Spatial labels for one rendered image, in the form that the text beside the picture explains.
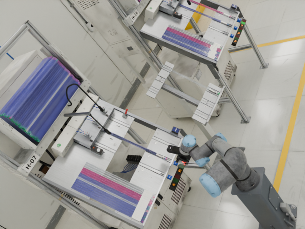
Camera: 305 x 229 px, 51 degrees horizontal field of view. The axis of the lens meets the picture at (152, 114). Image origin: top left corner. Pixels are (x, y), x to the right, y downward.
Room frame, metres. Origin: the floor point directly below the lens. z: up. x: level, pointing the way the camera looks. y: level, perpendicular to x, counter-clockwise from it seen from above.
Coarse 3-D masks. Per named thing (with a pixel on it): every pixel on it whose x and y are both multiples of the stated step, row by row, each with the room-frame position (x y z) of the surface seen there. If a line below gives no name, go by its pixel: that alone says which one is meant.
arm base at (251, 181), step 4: (252, 172) 1.22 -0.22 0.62; (256, 172) 1.24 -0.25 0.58; (248, 176) 1.20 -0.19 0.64; (252, 176) 1.21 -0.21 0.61; (256, 176) 1.21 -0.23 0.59; (240, 180) 1.22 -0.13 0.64; (244, 180) 1.21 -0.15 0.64; (248, 180) 1.20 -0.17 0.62; (252, 180) 1.20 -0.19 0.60; (256, 180) 1.20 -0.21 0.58; (236, 184) 1.27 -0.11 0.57; (240, 184) 1.23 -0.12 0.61; (244, 184) 1.21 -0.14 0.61; (248, 184) 1.20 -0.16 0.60; (252, 184) 1.20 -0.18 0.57; (256, 184) 1.19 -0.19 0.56; (240, 188) 1.23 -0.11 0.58; (244, 188) 1.21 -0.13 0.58; (248, 188) 1.19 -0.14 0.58; (252, 188) 1.19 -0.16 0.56
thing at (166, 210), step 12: (120, 144) 2.38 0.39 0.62; (132, 144) 2.26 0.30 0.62; (144, 144) 2.14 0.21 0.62; (120, 156) 2.24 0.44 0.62; (108, 168) 2.22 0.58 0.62; (120, 168) 2.11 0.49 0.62; (168, 180) 1.93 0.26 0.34; (180, 180) 1.98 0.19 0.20; (168, 192) 1.88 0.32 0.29; (180, 192) 1.93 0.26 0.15; (84, 204) 2.06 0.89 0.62; (156, 204) 1.79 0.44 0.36; (168, 204) 1.84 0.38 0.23; (180, 204) 1.88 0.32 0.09; (96, 216) 1.85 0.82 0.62; (108, 216) 1.76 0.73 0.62; (156, 216) 1.75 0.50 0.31; (168, 216) 1.79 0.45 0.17; (96, 228) 2.07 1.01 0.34; (120, 228) 1.62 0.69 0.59; (132, 228) 1.65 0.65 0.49; (144, 228) 1.68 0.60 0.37; (156, 228) 1.71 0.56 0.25; (168, 228) 1.75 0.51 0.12
